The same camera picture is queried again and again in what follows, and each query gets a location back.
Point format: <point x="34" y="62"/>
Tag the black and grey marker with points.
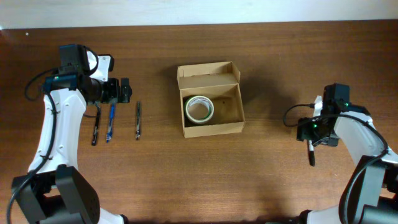
<point x="311" y="153"/>

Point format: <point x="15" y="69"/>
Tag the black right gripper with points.
<point x="305" y="130"/>

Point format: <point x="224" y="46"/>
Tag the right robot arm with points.
<point x="370" y="194"/>

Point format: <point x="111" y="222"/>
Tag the beige masking tape roll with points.
<point x="191" y="116"/>

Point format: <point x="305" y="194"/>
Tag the open cardboard box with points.
<point x="210" y="99"/>

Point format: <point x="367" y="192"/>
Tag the blue clear pen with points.
<point x="109" y="133"/>

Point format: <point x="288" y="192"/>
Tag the black pen silver tip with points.
<point x="96" y="127"/>

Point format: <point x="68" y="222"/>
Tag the green tape roll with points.
<point x="211" y="113"/>

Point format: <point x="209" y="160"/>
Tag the dark grey clear pen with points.
<point x="138" y="120"/>

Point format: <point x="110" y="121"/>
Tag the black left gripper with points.
<point x="114" y="90"/>

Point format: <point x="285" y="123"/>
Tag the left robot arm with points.
<point x="53" y="190"/>

